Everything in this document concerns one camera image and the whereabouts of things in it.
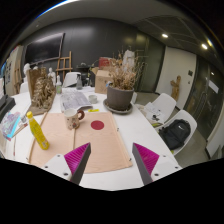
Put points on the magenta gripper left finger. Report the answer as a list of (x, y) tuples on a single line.
[(77, 160)]

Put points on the white chair with backpack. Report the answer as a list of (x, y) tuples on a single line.
[(182, 114)]

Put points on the grey pot saucer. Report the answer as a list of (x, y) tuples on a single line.
[(126, 111)]

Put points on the black backpack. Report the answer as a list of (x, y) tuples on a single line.
[(175, 134)]

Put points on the pink placemat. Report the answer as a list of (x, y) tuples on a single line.
[(108, 151)]

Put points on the yellow plastic bottle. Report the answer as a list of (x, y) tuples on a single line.
[(37, 132)]

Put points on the grey plant pot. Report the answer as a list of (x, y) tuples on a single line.
[(119, 99)]

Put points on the wooden carved sculpture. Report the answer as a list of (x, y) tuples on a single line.
[(41, 89)]

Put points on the clear spray bottle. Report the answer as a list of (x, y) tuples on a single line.
[(79, 82)]

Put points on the colourful book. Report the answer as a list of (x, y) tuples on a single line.
[(8, 124)]

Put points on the cardboard box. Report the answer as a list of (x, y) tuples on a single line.
[(102, 77)]

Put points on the small white cup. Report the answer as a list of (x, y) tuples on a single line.
[(93, 99)]

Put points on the dried brown plant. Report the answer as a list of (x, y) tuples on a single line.
[(125, 70)]

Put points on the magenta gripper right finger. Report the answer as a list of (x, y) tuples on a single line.
[(146, 161)]

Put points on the black wall screen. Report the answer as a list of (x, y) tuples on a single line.
[(44, 49)]

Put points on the white chair with papers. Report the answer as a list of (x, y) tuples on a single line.
[(158, 111)]

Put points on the wooden easel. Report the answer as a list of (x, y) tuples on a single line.
[(64, 65)]

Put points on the white plaster bust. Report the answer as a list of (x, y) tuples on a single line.
[(52, 75)]

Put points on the red round coaster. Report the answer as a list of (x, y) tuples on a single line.
[(97, 125)]

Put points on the white chair at back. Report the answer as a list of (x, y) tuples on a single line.
[(71, 79)]

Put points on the floral ceramic mug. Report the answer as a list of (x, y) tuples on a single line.
[(73, 118)]

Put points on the yellow marker pen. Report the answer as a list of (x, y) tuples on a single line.
[(93, 110)]

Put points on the wooden figure by wall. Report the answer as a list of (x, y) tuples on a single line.
[(175, 87)]

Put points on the open magazine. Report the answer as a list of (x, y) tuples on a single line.
[(74, 100)]

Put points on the green-label small bottle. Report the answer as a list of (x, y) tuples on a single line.
[(58, 85)]

